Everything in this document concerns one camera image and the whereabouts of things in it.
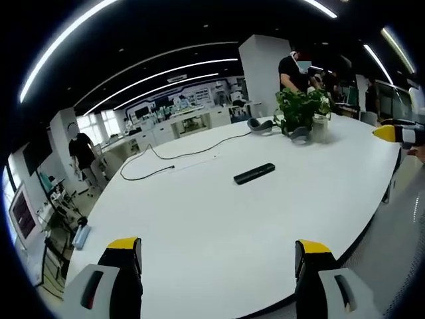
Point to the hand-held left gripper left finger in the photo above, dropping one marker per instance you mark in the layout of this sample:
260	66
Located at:
113	285

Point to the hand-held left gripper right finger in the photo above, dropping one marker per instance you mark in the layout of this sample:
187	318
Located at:
323	285

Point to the black remote control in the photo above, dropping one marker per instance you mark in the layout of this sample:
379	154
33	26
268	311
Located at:
254	173

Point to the person's right hand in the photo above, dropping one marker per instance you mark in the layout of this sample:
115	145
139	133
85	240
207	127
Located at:
416	151

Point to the blue power strip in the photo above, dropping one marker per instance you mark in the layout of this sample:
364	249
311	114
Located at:
81	236

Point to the white plant pot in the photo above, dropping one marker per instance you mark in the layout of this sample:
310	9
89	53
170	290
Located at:
320	129

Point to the grey headset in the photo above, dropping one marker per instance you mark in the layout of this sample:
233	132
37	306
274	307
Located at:
300	135
260	126

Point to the green potted plant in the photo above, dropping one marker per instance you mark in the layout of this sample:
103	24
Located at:
300	108

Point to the computer monitor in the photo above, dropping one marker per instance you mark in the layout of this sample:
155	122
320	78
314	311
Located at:
22	215

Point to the white pillar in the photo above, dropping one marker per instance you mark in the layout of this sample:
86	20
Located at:
262	81

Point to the white lab counter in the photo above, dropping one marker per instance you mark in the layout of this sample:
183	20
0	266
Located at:
166	128

